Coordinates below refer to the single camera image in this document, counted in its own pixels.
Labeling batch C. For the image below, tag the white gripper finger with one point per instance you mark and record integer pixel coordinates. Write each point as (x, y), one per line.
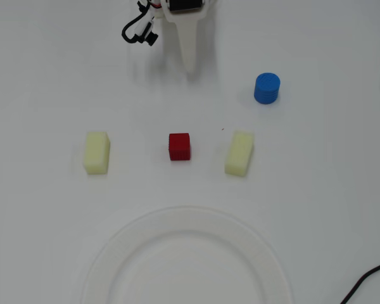
(189, 41)

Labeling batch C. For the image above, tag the red cube block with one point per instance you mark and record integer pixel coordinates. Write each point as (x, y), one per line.
(179, 147)

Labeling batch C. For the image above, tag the pale yellow sponge block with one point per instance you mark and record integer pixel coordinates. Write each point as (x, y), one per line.
(96, 153)
(239, 153)

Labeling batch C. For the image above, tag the blue ribbed cylinder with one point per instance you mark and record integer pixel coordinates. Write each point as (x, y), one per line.
(267, 89)

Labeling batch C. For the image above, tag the white round plate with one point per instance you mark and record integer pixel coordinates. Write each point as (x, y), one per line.
(120, 253)

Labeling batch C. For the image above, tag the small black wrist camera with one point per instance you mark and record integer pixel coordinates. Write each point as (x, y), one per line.
(149, 37)

